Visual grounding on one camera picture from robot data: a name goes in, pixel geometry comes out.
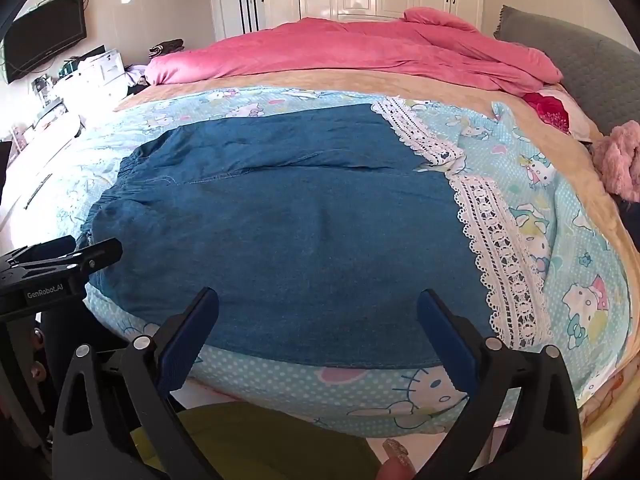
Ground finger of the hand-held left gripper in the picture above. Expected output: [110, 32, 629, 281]
[0, 243, 77, 269]
[9, 238, 124, 289]

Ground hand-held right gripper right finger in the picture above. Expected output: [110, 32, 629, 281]
[415, 288, 584, 480]

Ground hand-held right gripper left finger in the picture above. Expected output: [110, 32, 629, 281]
[51, 287, 221, 480]

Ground blue denim pants lace hem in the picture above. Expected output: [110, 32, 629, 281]
[82, 100, 553, 368]

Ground person's right hand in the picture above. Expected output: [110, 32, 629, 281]
[377, 437, 418, 480]

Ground white cabinet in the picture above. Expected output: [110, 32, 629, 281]
[0, 75, 87, 261]

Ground person's green clothing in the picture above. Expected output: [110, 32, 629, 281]
[131, 402, 383, 480]

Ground cartoon print bedsheet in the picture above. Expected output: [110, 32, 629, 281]
[47, 85, 633, 438]

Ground white storage box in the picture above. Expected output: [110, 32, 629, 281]
[82, 50, 124, 84]

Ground dark blue cloth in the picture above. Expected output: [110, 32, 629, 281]
[612, 194, 640, 226]

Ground dark folded clothes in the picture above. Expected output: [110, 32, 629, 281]
[149, 39, 186, 59]

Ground pink fluffy garment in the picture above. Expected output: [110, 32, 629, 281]
[592, 121, 640, 198]

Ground red flower pillow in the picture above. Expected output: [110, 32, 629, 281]
[522, 85, 593, 141]

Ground white door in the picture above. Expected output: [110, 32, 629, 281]
[207, 0, 267, 41]

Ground grey padded headboard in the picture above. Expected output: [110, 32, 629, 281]
[492, 5, 640, 133]

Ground pink duvet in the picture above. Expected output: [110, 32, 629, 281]
[144, 6, 565, 97]

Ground black wall television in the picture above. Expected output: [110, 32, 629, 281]
[2, 0, 88, 83]

